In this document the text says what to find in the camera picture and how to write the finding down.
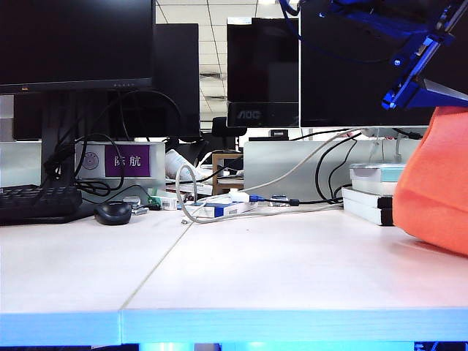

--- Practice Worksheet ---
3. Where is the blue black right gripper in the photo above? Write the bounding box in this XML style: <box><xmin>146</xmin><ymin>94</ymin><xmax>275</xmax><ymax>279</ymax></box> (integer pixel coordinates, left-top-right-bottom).
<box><xmin>381</xmin><ymin>0</ymin><xmax>468</xmax><ymax>111</ymax></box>

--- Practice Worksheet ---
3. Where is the orange rag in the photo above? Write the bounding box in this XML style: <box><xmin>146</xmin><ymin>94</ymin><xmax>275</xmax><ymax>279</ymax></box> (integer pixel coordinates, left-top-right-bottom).
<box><xmin>392</xmin><ymin>105</ymin><xmax>468</xmax><ymax>257</ymax></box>

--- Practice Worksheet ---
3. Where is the white-framed AOC monitor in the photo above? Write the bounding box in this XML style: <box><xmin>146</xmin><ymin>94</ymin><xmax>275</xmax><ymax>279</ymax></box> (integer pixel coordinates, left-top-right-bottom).
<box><xmin>299</xmin><ymin>0</ymin><xmax>468</xmax><ymax>129</ymax></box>

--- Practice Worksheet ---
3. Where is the teal book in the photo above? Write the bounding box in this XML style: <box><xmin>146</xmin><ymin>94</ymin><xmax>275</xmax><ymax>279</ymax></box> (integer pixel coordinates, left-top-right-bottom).
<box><xmin>349</xmin><ymin>163</ymin><xmax>407</xmax><ymax>182</ymax></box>

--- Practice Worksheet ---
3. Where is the white neuroscience book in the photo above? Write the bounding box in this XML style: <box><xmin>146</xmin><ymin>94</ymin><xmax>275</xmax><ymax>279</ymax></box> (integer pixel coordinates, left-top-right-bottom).
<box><xmin>350</xmin><ymin>178</ymin><xmax>400</xmax><ymax>197</ymax></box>

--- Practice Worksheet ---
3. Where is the black AOC monitor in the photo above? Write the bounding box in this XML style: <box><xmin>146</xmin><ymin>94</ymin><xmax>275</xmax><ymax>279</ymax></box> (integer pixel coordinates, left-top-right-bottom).
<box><xmin>225</xmin><ymin>17</ymin><xmax>301</xmax><ymax>129</ymax></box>

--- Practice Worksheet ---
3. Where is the black office chair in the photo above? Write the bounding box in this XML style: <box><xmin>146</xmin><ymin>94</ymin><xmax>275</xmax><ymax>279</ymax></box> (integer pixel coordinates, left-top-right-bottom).
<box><xmin>211</xmin><ymin>116</ymin><xmax>248</xmax><ymax>151</ymax></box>

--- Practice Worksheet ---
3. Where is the white adapter with blue plug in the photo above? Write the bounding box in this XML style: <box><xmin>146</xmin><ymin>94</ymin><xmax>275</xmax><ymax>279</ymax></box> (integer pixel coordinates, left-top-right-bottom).
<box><xmin>229</xmin><ymin>189</ymin><xmax>265</xmax><ymax>203</ymax></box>

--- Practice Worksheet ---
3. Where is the small wooden shelf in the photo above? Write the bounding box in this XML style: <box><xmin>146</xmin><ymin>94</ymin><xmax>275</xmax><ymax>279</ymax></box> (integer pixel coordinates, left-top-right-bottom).
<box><xmin>211</xmin><ymin>153</ymin><xmax>244</xmax><ymax>197</ymax></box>

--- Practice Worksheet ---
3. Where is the blue white carton box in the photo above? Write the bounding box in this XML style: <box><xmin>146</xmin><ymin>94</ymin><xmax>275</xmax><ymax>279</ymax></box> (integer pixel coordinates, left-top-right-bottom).
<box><xmin>182</xmin><ymin>198</ymin><xmax>259</xmax><ymax>220</ymax></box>

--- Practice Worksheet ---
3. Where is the dark monitor back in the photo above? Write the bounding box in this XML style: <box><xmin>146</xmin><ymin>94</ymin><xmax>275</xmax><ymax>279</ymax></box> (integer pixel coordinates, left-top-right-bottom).
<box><xmin>152</xmin><ymin>23</ymin><xmax>202</xmax><ymax>140</ymax></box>

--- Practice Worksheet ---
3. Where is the small green white box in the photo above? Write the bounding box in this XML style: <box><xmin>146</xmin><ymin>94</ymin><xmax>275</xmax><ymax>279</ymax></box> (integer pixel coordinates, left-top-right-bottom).
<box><xmin>147</xmin><ymin>187</ymin><xmax>164</xmax><ymax>208</ymax></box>

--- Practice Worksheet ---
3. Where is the purple name sign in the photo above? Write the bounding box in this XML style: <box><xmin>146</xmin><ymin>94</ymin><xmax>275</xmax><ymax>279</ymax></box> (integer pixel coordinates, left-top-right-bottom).
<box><xmin>74</xmin><ymin>141</ymin><xmax>167</xmax><ymax>192</ymax></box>

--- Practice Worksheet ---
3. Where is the small silver gadget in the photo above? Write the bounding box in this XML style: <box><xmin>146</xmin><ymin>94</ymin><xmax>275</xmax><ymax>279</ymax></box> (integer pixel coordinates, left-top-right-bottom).
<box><xmin>123</xmin><ymin>196</ymin><xmax>151</xmax><ymax>216</ymax></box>

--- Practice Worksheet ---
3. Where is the black computer mouse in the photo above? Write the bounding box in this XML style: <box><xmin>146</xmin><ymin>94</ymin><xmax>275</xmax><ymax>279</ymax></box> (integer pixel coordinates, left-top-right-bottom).
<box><xmin>93</xmin><ymin>200</ymin><xmax>133</xmax><ymax>226</ymax></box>

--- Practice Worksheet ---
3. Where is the black monitor stand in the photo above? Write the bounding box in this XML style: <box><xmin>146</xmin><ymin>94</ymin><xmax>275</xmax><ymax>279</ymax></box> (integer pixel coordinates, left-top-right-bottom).
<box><xmin>39</xmin><ymin>91</ymin><xmax>80</xmax><ymax>192</ymax></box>

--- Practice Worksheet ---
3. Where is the black-framed monitor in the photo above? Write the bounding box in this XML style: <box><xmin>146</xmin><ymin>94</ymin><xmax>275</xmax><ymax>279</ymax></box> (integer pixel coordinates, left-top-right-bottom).
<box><xmin>0</xmin><ymin>0</ymin><xmax>155</xmax><ymax>96</ymax></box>

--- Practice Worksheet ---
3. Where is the black keyboard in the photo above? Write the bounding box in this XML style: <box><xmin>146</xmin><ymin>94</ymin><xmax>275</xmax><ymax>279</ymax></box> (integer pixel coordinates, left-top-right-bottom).
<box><xmin>0</xmin><ymin>184</ymin><xmax>83</xmax><ymax>225</ymax></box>

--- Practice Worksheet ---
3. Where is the black cable with plug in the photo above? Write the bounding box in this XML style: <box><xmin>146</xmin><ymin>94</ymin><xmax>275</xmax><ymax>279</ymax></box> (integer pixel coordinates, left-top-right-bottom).
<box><xmin>392</xmin><ymin>127</ymin><xmax>426</xmax><ymax>140</ymax></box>

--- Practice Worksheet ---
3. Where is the thin black cable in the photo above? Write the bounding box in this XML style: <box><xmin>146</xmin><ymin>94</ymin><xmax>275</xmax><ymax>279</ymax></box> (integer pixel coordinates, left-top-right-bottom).
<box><xmin>327</xmin><ymin>138</ymin><xmax>360</xmax><ymax>203</ymax></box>
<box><xmin>314</xmin><ymin>136</ymin><xmax>361</xmax><ymax>205</ymax></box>
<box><xmin>286</xmin><ymin>128</ymin><xmax>352</xmax><ymax>142</ymax></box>

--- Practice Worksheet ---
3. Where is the white monitor cable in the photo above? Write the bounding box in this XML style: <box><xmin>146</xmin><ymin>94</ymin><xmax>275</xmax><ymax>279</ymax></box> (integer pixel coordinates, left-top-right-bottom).
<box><xmin>238</xmin><ymin>127</ymin><xmax>367</xmax><ymax>195</ymax></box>

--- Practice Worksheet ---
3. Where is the black cable with ferrite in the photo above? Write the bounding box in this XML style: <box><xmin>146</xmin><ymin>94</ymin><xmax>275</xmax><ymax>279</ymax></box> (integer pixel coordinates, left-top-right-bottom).
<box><xmin>260</xmin><ymin>197</ymin><xmax>345</xmax><ymax>206</ymax></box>

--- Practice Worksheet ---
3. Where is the white looped cable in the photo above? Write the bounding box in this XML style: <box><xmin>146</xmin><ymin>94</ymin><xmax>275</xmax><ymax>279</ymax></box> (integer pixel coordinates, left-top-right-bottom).
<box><xmin>174</xmin><ymin>164</ymin><xmax>345</xmax><ymax>225</ymax></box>

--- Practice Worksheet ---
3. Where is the black looped cable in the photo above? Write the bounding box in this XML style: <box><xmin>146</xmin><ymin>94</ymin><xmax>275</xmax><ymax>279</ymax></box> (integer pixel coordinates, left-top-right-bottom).
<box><xmin>74</xmin><ymin>132</ymin><xmax>127</xmax><ymax>199</ymax></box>

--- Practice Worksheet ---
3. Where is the black cable bundle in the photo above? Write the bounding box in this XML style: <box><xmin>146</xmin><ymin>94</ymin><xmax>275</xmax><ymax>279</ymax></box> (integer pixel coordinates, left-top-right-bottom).
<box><xmin>42</xmin><ymin>140</ymin><xmax>80</xmax><ymax>184</ymax></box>

